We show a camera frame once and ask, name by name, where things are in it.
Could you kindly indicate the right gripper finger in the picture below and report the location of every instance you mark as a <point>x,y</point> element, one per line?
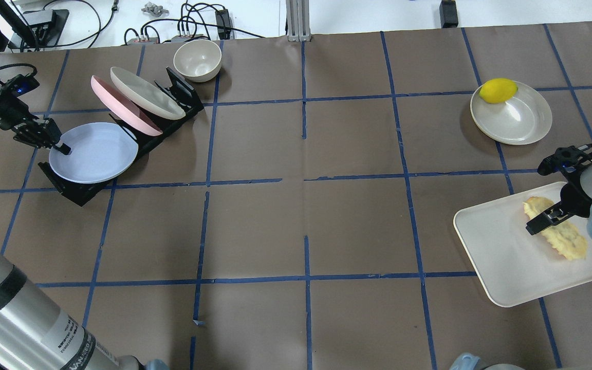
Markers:
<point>552,216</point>

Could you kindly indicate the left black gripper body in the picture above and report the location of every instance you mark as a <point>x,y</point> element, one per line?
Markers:
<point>7,114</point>

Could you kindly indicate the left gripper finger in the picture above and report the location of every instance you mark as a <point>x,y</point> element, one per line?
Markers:
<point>63,149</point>

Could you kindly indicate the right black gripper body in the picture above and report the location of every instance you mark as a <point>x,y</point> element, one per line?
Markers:
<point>575,197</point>

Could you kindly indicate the blue plate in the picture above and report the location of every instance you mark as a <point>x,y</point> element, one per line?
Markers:
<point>99,151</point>

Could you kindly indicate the pink plate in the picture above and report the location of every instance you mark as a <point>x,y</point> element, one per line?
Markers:
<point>123,107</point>

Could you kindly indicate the round cream plate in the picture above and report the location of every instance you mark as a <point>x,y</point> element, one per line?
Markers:
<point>523,119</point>

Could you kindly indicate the cream plate in rack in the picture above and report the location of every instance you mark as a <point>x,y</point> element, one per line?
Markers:
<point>145,95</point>

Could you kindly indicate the black dish rack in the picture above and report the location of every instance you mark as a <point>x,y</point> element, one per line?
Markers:
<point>180,90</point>

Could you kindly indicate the white rectangular tray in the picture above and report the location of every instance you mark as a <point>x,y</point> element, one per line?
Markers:
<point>513,266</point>

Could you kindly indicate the black monitor stand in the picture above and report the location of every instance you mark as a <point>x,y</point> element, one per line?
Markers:
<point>37,29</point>

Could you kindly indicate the yellow lemon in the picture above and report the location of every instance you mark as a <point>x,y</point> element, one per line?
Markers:
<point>498,90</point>

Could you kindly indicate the cream bowl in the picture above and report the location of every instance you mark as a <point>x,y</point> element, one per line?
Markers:
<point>198,60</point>

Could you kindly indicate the small metal clamp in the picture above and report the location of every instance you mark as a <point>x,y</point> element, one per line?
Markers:
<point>154,9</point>

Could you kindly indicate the black power brick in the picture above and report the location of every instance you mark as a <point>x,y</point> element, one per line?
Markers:
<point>224,24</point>

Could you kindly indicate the black power adapter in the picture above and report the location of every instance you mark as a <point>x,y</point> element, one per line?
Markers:
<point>448,14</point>

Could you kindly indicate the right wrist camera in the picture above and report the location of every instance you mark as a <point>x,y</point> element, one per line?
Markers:
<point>567,160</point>

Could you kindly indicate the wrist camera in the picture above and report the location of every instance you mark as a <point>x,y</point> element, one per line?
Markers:
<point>567,160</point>
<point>18,86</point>

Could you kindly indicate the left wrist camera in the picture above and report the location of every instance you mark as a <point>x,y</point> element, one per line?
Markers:
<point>18,86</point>

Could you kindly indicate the aluminium frame post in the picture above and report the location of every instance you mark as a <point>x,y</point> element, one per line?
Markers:
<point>298,21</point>

